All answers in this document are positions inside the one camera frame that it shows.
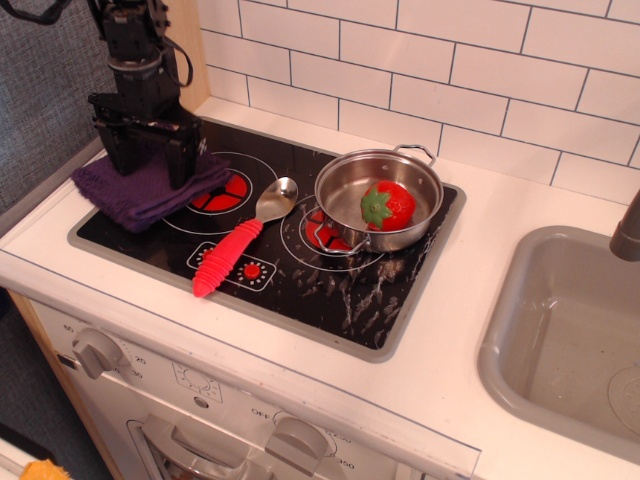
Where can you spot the grey oven knob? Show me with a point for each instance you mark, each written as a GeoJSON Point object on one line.
{"type": "Point", "coordinates": [96, 352]}
{"type": "Point", "coordinates": [297, 444]}

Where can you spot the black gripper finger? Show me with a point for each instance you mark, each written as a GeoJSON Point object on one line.
{"type": "Point", "coordinates": [121, 147]}
{"type": "Point", "coordinates": [182, 155]}

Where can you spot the red toy strawberry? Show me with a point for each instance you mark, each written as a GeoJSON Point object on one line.
{"type": "Point", "coordinates": [387, 206]}

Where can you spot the purple rag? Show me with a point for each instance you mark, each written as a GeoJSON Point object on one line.
{"type": "Point", "coordinates": [144, 197]}

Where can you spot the grey right oven knob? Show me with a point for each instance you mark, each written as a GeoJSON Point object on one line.
{"type": "Point", "coordinates": [297, 444]}

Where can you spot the grey sink basin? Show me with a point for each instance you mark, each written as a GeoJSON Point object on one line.
{"type": "Point", "coordinates": [561, 350]}

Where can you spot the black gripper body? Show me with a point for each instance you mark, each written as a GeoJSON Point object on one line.
{"type": "Point", "coordinates": [146, 103]}

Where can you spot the yellow object at corner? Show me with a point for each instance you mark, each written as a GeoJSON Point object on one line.
{"type": "Point", "coordinates": [44, 470]}

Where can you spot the grey faucet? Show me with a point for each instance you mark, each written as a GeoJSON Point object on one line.
{"type": "Point", "coordinates": [625, 242]}

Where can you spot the wooden side panel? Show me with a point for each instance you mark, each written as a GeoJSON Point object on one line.
{"type": "Point", "coordinates": [185, 31]}

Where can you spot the grey oven door handle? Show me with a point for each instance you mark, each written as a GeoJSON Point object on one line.
{"type": "Point", "coordinates": [210, 454]}

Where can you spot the grey left oven knob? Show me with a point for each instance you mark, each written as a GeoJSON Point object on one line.
{"type": "Point", "coordinates": [96, 352]}

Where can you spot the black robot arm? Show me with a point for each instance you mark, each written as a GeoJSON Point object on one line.
{"type": "Point", "coordinates": [54, 56]}

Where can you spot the silver pot with handles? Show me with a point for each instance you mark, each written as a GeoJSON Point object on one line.
{"type": "Point", "coordinates": [341, 184]}

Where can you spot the spoon with red handle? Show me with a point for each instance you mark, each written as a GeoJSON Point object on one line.
{"type": "Point", "coordinates": [275, 203]}

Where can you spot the black toy stovetop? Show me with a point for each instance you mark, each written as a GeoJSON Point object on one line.
{"type": "Point", "coordinates": [297, 274]}

